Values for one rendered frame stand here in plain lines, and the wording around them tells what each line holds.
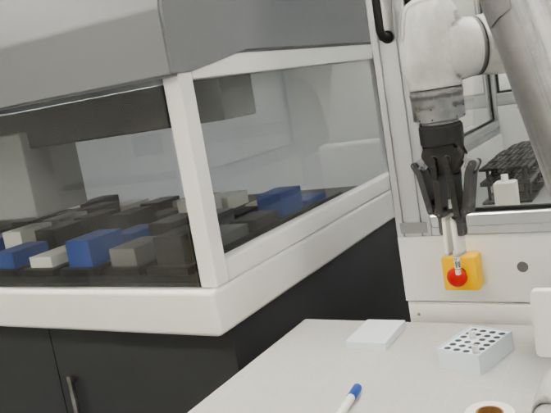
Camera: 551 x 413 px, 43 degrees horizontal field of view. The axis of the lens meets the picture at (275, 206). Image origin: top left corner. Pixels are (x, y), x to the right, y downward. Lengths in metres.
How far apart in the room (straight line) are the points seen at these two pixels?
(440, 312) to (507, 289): 0.16
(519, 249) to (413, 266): 0.23
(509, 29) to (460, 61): 0.60
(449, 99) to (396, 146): 0.31
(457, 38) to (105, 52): 0.74
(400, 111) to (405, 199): 0.19
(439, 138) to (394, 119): 0.29
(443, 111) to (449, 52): 0.09
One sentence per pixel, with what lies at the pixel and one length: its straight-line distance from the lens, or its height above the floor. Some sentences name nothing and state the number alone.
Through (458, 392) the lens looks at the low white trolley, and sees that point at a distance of 1.23.
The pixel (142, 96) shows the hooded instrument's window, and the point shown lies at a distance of 1.50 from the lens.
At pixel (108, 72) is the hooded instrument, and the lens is 1.54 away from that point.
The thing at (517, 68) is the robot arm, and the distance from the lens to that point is 0.60.
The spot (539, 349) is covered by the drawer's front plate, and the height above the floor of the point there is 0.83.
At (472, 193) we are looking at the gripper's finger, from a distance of 1.23.
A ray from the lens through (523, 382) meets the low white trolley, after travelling 1.25.
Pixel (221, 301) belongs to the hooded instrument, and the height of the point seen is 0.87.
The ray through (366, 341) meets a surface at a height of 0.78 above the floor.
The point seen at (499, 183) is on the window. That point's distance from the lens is 1.46.
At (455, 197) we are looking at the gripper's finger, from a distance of 1.24.
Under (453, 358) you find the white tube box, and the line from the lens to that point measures 1.30.
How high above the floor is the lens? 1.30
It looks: 9 degrees down
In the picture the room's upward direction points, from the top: 9 degrees counter-clockwise
